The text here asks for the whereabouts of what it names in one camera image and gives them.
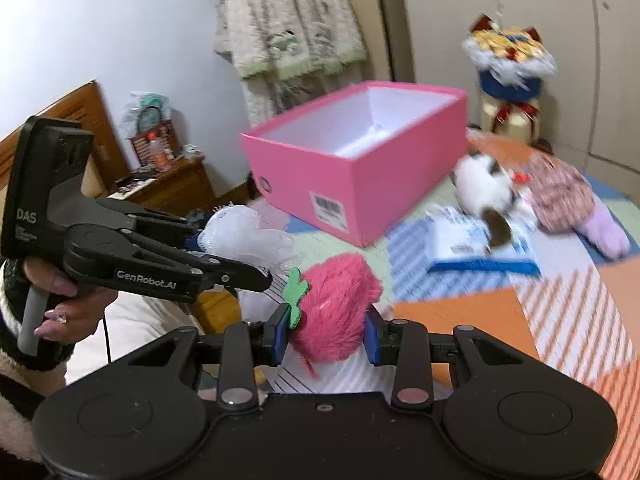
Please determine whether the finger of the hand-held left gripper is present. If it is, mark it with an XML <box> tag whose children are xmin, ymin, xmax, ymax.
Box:
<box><xmin>95</xmin><ymin>198</ymin><xmax>212</xmax><ymax>252</ymax></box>
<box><xmin>131</xmin><ymin>232</ymin><xmax>274</xmax><ymax>295</ymax></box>

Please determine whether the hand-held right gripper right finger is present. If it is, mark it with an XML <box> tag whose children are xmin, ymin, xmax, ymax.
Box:
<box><xmin>364</xmin><ymin>310</ymin><xmax>522</xmax><ymax>408</ymax></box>

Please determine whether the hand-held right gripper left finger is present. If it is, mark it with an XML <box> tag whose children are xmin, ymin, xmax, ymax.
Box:
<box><xmin>127</xmin><ymin>305</ymin><xmax>293</xmax><ymax>408</ymax></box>

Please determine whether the white mesh bath sponge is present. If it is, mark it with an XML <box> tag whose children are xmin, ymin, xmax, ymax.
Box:
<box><xmin>199</xmin><ymin>204</ymin><xmax>302</xmax><ymax>282</ymax></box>

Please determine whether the pink strawberry plush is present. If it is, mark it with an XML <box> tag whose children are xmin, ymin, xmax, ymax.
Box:
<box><xmin>272</xmin><ymin>254</ymin><xmax>385</xmax><ymax>377</ymax></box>

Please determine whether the wet wipes packet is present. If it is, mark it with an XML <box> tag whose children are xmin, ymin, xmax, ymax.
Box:
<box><xmin>427</xmin><ymin>207</ymin><xmax>542</xmax><ymax>279</ymax></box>

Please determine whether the pink cardboard box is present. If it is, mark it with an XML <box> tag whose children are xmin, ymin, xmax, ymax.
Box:
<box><xmin>240</xmin><ymin>80</ymin><xmax>470</xmax><ymax>249</ymax></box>

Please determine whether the pink floral cloth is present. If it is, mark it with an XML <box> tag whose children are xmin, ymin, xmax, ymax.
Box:
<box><xmin>520</xmin><ymin>154</ymin><xmax>597</xmax><ymax>234</ymax></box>

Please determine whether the person's left forearm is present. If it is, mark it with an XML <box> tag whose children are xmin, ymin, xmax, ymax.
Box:
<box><xmin>0</xmin><ymin>259</ymin><xmax>76</xmax><ymax>466</ymax></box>

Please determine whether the person's left hand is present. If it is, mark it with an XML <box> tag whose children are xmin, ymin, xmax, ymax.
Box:
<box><xmin>22</xmin><ymin>255</ymin><xmax>119</xmax><ymax>345</ymax></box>

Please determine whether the wooden nightstand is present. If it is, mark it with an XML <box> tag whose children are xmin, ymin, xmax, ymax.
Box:
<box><xmin>107</xmin><ymin>155</ymin><xmax>217</xmax><ymax>217</ymax></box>

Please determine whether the brown gift basket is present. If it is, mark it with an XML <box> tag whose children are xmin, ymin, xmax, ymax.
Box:
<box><xmin>122</xmin><ymin>91</ymin><xmax>182</xmax><ymax>169</ymax></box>

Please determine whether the wooden headboard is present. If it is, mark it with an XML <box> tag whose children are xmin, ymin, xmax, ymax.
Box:
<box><xmin>0</xmin><ymin>80</ymin><xmax>134</xmax><ymax>202</ymax></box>

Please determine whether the white quilt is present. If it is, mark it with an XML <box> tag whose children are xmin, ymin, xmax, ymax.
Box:
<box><xmin>65</xmin><ymin>291</ymin><xmax>242</xmax><ymax>387</ymax></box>

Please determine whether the white brown cat plush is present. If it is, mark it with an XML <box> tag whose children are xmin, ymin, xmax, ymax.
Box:
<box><xmin>450</xmin><ymin>152</ymin><xmax>524</xmax><ymax>249</ymax></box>

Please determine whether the patterned bed mat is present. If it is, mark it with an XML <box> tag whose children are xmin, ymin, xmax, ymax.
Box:
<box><xmin>240</xmin><ymin>129</ymin><xmax>640</xmax><ymax>480</ymax></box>

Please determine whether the fuzzy white green robe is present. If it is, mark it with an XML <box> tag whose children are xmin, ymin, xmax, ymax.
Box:
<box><xmin>212</xmin><ymin>0</ymin><xmax>369</xmax><ymax>129</ymax></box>

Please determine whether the purple fuzzy sock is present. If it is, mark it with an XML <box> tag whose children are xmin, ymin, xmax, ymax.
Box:
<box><xmin>575</xmin><ymin>194</ymin><xmax>632</xmax><ymax>261</ymax></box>

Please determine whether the plush bear bouquet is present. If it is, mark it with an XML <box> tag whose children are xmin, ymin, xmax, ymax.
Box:
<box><xmin>460</xmin><ymin>12</ymin><xmax>559</xmax><ymax>144</ymax></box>

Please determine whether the beige wardrobe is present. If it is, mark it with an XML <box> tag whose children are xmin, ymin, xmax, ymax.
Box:
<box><xmin>395</xmin><ymin>0</ymin><xmax>640</xmax><ymax>187</ymax></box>

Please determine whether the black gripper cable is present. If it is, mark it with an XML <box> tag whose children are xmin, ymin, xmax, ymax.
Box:
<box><xmin>102</xmin><ymin>307</ymin><xmax>114</xmax><ymax>364</ymax></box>

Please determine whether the door frame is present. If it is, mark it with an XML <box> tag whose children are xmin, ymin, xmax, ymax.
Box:
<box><xmin>371</xmin><ymin>0</ymin><xmax>417</xmax><ymax>86</ymax></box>

